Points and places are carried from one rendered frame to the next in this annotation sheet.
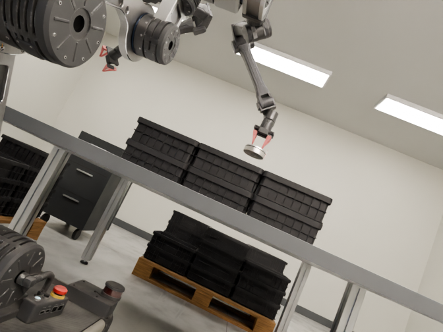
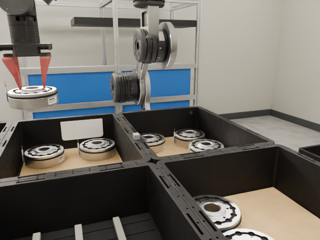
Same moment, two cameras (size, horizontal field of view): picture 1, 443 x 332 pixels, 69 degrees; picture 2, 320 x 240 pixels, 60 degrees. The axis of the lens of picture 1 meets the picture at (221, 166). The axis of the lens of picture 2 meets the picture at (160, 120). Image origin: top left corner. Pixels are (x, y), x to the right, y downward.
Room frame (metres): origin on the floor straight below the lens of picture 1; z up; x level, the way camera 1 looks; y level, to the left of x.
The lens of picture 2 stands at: (2.18, -0.14, 1.15)
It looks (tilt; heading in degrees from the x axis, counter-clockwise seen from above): 16 degrees down; 153
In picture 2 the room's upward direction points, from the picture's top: straight up
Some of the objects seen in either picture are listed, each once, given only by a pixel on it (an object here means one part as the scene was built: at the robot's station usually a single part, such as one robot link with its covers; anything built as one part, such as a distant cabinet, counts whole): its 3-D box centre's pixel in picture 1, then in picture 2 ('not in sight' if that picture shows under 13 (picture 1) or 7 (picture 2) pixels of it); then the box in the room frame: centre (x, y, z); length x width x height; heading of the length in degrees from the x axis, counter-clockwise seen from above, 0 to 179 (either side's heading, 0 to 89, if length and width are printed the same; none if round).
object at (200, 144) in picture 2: not in sight; (206, 144); (1.57, 0.32, 0.86); 0.05 x 0.05 x 0.01
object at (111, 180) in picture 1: (92, 188); not in sight; (3.21, 1.05, 0.45); 0.62 x 0.45 x 0.90; 174
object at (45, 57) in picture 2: (258, 139); (35, 67); (1.49, -0.10, 1.10); 0.07 x 0.07 x 0.09; 80
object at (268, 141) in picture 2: (176, 143); (183, 129); (1.56, 0.25, 0.92); 0.40 x 0.30 x 0.02; 172
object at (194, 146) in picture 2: not in sight; (206, 145); (1.57, 0.32, 0.86); 0.10 x 0.10 x 0.01
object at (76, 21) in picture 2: not in sight; (135, 23); (-0.51, 0.97, 1.32); 1.20 x 0.45 x 0.06; 84
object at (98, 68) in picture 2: not in sight; (116, 67); (-0.34, 0.70, 0.91); 1.70 x 0.10 x 0.05; 84
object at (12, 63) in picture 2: (262, 140); (24, 68); (1.49, -0.13, 1.10); 0.07 x 0.07 x 0.09; 80
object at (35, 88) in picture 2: not in sight; (32, 89); (1.49, -0.11, 1.05); 0.05 x 0.05 x 0.01
